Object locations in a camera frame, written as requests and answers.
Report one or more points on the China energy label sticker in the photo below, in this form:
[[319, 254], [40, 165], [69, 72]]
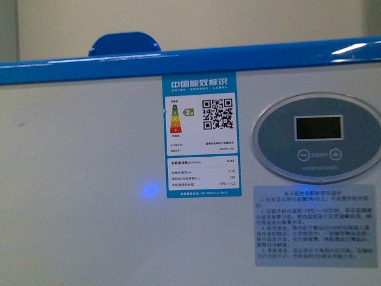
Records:
[[201, 127]]

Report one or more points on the blue lid handle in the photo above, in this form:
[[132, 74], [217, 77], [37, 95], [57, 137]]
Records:
[[124, 43]]

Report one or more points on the oval temperature control panel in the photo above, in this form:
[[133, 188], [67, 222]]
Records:
[[317, 138]]

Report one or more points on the white chest freezer blue rim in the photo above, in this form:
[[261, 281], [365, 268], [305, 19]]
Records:
[[83, 178]]

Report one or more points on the grey instruction sticker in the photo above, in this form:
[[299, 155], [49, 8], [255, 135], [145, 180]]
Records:
[[315, 226]]

